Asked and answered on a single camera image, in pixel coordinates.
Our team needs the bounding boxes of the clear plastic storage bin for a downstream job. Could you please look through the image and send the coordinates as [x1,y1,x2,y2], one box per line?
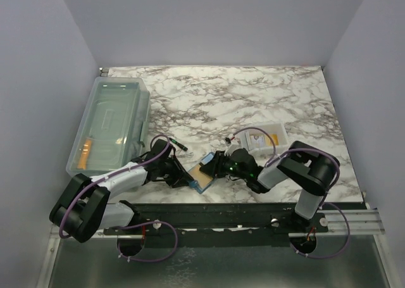
[66,77,151,177]

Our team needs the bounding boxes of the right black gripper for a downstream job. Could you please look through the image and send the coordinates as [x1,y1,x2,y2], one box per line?
[200,150,249,181]

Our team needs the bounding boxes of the black green screwdriver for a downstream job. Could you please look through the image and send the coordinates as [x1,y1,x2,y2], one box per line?
[169,137,188,151]

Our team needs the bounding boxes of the clear acrylic card box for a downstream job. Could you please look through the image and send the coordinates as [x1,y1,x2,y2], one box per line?
[236,122,289,158]

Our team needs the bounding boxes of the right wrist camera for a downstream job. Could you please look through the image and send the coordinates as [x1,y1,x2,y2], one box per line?
[225,137,242,156]

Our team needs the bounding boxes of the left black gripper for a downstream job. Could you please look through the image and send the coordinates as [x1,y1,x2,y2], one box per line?
[159,156,194,188]

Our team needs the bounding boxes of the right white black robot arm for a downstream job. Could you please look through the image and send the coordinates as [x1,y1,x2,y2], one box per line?
[199,141,340,232]

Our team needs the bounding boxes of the credit cards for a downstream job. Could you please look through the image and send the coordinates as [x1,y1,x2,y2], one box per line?
[249,134,278,149]

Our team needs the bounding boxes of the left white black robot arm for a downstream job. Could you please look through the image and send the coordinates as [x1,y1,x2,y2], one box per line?
[49,138,194,243]

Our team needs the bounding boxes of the teal leather card holder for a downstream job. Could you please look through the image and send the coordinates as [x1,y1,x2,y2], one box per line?
[187,152,215,194]

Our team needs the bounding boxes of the gold credit card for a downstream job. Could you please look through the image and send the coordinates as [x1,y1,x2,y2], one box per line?
[189,164,213,191]

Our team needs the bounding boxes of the aluminium extrusion rail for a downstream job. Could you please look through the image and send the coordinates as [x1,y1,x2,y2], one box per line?
[49,208,385,238]

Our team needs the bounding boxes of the orange tool in bin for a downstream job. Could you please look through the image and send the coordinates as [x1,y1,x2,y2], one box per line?
[77,138,92,170]

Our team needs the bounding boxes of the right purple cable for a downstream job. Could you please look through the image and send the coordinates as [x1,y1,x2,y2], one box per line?
[234,126,352,260]

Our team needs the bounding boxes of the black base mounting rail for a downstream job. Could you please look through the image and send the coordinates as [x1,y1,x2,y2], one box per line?
[94,201,370,249]

